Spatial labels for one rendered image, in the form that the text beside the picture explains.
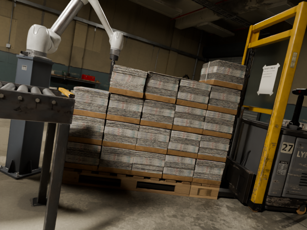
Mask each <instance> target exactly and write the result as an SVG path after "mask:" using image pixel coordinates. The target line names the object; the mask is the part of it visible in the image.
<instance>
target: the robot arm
mask: <svg viewBox="0 0 307 230"><path fill-rule="evenodd" d="M88 2H90V4H91V5H92V7H93V8H94V10H95V12H96V13H97V15H98V17H99V19H100V21H101V23H102V25H103V27H104V28H105V30H106V32H107V34H108V36H109V39H110V40H109V43H110V45H111V50H110V60H112V62H111V68H110V72H109V78H108V82H110V81H111V76H112V72H113V68H114V65H115V61H118V57H119V55H120V52H121V50H122V48H123V34H122V33H121V32H119V31H115V32H113V31H112V29H111V27H110V25H109V23H108V21H107V19H106V16H105V14H104V12H103V10H102V8H101V6H100V4H99V2H98V0H71V1H70V2H69V4H68V5H67V7H66V8H65V9H64V11H63V12H62V14H61V15H60V16H59V18H58V19H57V20H56V21H55V23H54V24H53V26H52V27H51V28H50V29H47V28H46V27H44V26H41V25H36V24H34V25H33V26H31V28H30V29H29V32H28V36H27V43H26V51H21V53H20V55H23V56H30V57H35V58H39V59H43V60H48V61H52V60H51V59H48V58H47V54H51V53H54V52H56V50H57V48H58V46H59V44H60V42H61V37H60V36H61V35H62V33H63V32H64V30H65V29H66V28H67V26H68V25H69V24H70V22H71V21H72V20H73V18H74V17H75V16H76V14H77V13H78V12H79V10H80V9H81V7H82V6H83V5H86V4H87V3H88Z"/></svg>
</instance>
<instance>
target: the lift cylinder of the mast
mask: <svg viewBox="0 0 307 230"><path fill-rule="evenodd" d="M244 110H249V107H243V106H242V107H241V112H240V116H239V118H238V119H237V125H236V129H235V133H234V137H233V142H232V147H231V151H230V155H229V157H230V158H232V159H233V160H234V157H235V152H236V148H237V144H238V139H239V135H240V131H241V126H242V122H243V118H242V117H243V112H244ZM249 152H251V150H249V151H248V152H247V154H246V156H245V158H244V160H243V161H242V163H241V165H242V164H243V162H244V161H245V159H246V157H247V155H248V153H249Z"/></svg>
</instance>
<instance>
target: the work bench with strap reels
mask: <svg viewBox="0 0 307 230"><path fill-rule="evenodd" d="M51 76H52V77H57V78H65V79H69V80H74V81H80V82H85V83H90V84H94V89H95V85H96V84H97V85H98V89H100V84H101V83H100V82H95V77H94V76H90V75H85V74H82V78H81V79H79V78H73V77H68V76H63V75H58V74H53V73H52V74H51ZM49 88H50V89H57V88H55V87H49ZM61 97H66V98H68V97H67V96H66V95H64V94H63V93H62V94H61Z"/></svg>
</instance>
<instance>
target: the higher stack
mask: <svg viewBox="0 0 307 230"><path fill-rule="evenodd" d="M246 67H247V66H244V65H241V64H237V63H231V62H227V61H222V60H215V61H212V62H209V63H205V64H203V67H202V70H201V76H200V80H199V81H202V80H205V81H206V80H213V79H214V80H219V81H224V82H229V83H233V84H239V85H243V84H244V75H245V71H246ZM238 90H239V89H233V88H229V87H224V86H219V85H214V84H211V90H210V94H209V99H208V103H207V105H212V106H217V107H222V108H227V109H233V110H237V109H238V104H239V102H240V94H241V91H238ZM234 119H235V116H234V115H232V114H229V113H223V112H218V111H213V110H206V113H205V117H204V122H205V123H204V127H203V130H207V131H215V132H221V133H226V134H232V131H233V124H234ZM200 135H201V140H200V144H199V148H198V153H197V154H202V155H209V156H215V157H224V158H226V156H227V151H228V149H229V142H230V140H229V139H228V138H223V137H217V136H209V135H204V134H200ZM224 168H225V163H224V162H219V161H212V160H205V159H198V158H195V167H194V171H193V178H200V179H208V180H215V181H221V178H222V174H223V170H224ZM190 183H191V188H190V192H189V197H196V198H205V199H217V196H218V192H219V188H220V186H219V185H214V184H205V183H194V182H190Z"/></svg>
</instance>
